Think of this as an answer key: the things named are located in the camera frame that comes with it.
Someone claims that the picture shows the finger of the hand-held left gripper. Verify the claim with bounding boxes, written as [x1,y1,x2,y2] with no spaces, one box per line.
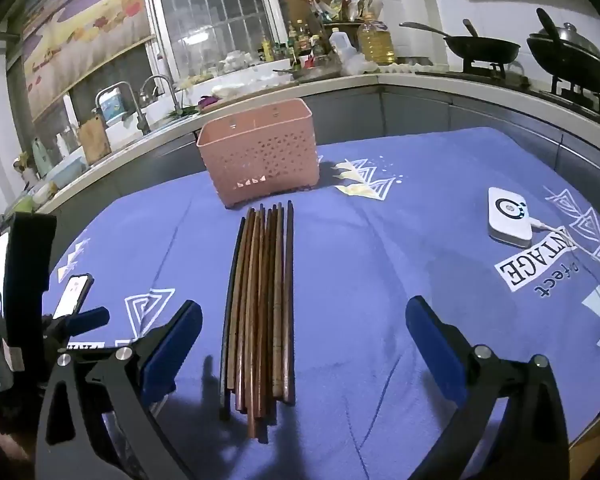
[42,307,111,356]

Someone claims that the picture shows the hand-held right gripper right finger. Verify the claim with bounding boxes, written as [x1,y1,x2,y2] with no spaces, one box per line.
[405,296,571,480]

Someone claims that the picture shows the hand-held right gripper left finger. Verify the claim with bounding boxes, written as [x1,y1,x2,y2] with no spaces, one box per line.
[34,300,204,480]

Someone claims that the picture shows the bunch of wooden chopsticks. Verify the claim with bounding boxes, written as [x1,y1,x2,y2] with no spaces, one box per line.
[219,201,297,445]

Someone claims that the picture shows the pink perforated plastic basket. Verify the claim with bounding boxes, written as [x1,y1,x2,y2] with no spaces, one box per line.
[196,98,322,209]

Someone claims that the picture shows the blue printed tablecloth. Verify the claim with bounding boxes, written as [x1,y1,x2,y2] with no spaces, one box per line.
[41,126,600,480]

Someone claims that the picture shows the light blue plastic basin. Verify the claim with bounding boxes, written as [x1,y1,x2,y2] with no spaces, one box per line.
[44,155,87,188]

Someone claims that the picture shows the green detergent bottle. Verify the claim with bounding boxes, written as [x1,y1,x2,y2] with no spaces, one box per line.
[32,137,52,177]

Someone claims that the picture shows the wooden cutting board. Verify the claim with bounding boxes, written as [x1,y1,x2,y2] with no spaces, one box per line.
[77,115,112,166]

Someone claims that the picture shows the white box with blue label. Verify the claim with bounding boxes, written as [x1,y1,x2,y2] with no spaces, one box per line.
[97,87,124,124]

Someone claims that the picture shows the chrome kitchen faucet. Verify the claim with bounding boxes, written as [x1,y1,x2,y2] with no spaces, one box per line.
[94,81,150,137]
[139,74,182,117]

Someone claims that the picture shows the white kitchen counter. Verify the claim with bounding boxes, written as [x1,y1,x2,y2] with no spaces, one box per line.
[10,71,600,216]

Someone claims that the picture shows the black gas stove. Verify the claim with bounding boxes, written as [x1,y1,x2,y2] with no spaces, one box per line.
[460,59,600,115]

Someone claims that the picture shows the black wok with spatula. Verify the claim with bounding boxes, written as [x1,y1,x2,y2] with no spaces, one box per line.
[399,19,522,64]

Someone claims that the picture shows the yellow cooking oil bottle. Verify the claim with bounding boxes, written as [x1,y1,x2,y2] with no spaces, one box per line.
[357,19,396,66]

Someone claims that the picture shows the white plastic jug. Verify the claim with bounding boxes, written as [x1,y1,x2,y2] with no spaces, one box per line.
[328,27,359,62]

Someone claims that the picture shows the black wok with lid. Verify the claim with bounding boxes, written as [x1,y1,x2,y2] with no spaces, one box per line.
[526,7,600,94]

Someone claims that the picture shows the row of condiment bottles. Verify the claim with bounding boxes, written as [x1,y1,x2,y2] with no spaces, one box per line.
[259,19,332,70]

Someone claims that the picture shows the barred kitchen window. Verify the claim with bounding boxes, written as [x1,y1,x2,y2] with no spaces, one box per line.
[140,0,283,63]

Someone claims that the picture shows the white charging cable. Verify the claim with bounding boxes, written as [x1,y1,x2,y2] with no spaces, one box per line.
[522,217,600,311]

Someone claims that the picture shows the fruit print wall cabinet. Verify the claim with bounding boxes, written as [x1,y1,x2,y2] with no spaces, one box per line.
[20,0,157,122]

